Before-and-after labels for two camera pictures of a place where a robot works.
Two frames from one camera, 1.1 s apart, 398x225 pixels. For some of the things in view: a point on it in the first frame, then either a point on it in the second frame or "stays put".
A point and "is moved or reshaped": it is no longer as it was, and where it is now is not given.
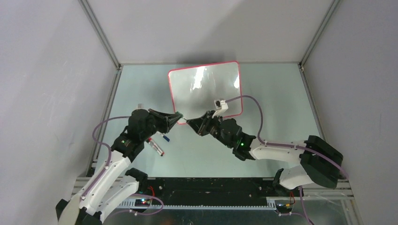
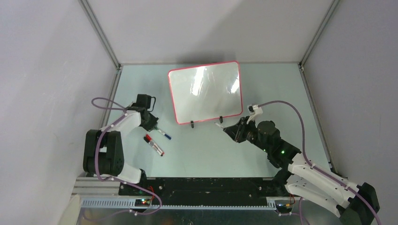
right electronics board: x=281 y=207 stays put
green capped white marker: x=181 y=115 is moved or reshaped
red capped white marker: x=155 y=146 stays put
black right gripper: x=201 y=125 to x=236 y=131
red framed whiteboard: x=195 y=88 stays put
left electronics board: x=141 y=202 stays put
